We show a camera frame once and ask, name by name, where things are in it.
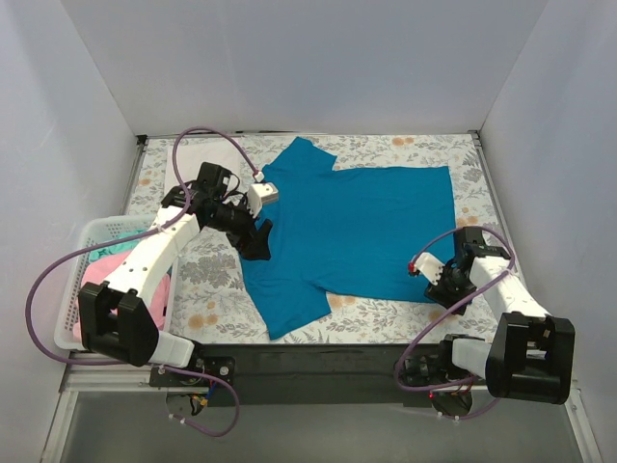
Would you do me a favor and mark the white plastic laundry basket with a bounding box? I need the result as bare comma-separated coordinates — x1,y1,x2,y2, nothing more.
54,214,178,351

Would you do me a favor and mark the mint green t shirt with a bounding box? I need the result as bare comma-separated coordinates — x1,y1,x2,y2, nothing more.
88,229,145,263

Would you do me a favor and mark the purple cable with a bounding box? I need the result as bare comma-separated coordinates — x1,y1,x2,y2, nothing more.
393,226,517,423
24,126,265,438

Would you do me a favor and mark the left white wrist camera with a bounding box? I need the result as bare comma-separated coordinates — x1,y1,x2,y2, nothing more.
247,182,279,218

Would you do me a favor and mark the folded white t shirt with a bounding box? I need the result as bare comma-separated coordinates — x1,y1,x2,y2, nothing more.
176,140,244,182

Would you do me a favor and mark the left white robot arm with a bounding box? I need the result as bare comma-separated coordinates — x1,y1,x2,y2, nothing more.
78,162,279,368

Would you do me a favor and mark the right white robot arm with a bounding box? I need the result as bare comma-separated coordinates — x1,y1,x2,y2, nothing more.
409,227,576,405

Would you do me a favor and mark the floral patterned table cloth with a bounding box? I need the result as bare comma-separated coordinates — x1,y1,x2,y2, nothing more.
127,133,505,344

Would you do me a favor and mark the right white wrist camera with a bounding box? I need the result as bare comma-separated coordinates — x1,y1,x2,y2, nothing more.
408,252,444,286

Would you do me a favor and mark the teal blue t shirt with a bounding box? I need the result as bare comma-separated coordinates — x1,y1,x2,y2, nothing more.
241,137,456,340

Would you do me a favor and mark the aluminium frame rail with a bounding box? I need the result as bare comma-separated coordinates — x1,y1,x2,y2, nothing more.
62,350,160,393

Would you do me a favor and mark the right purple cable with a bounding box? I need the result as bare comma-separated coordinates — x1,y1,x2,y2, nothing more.
393,226,517,423

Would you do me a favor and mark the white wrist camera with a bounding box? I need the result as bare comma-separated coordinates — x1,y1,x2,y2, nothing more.
408,252,444,286
247,182,279,218

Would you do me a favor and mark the pink t shirt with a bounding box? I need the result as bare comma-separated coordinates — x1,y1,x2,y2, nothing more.
81,252,171,329

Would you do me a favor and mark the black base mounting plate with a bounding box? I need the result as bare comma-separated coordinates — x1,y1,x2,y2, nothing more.
148,342,483,409

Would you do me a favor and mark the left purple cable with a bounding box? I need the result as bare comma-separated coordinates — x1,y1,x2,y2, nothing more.
24,126,265,438

